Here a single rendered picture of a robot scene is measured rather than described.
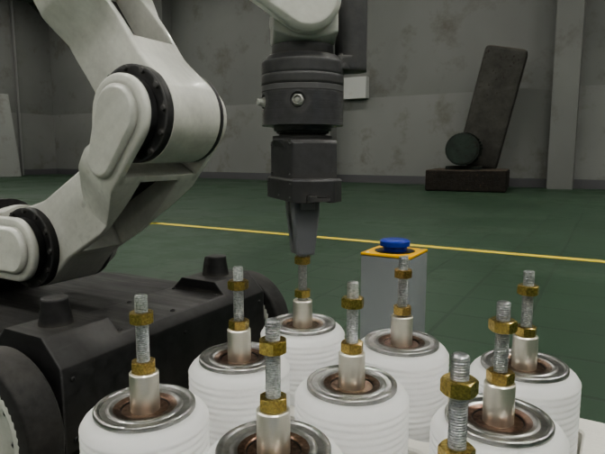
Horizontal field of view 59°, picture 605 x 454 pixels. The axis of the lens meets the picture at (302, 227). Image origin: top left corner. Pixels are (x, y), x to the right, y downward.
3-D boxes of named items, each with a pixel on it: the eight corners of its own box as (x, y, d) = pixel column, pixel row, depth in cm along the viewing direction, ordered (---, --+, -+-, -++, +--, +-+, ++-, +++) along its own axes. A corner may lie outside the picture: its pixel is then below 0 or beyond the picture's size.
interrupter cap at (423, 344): (443, 339, 57) (444, 332, 57) (433, 364, 51) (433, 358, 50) (374, 331, 60) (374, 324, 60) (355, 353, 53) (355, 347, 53)
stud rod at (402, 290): (402, 326, 56) (404, 255, 55) (408, 329, 55) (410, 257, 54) (394, 328, 55) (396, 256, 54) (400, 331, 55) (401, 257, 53)
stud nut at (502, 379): (483, 376, 40) (483, 365, 40) (504, 375, 40) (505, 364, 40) (494, 387, 38) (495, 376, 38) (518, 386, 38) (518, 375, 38)
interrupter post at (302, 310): (311, 323, 63) (311, 296, 62) (314, 331, 60) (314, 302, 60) (291, 324, 62) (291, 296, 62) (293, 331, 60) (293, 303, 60)
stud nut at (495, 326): (484, 326, 39) (485, 315, 39) (507, 325, 39) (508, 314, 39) (497, 335, 37) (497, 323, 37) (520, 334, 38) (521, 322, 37)
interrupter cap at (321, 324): (330, 316, 65) (330, 311, 65) (340, 337, 58) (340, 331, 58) (267, 318, 65) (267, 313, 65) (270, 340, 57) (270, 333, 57)
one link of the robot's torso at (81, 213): (-26, 240, 97) (108, 45, 74) (70, 227, 114) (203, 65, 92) (12, 313, 93) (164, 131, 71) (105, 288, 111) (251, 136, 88)
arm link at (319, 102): (365, 202, 55) (367, 82, 53) (275, 204, 52) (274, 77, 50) (320, 194, 67) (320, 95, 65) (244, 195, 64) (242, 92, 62)
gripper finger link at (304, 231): (290, 255, 59) (290, 198, 58) (317, 253, 60) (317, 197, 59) (294, 258, 58) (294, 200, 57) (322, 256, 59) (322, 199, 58)
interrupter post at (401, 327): (415, 343, 56) (416, 313, 56) (410, 351, 54) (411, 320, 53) (392, 340, 57) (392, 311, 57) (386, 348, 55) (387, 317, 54)
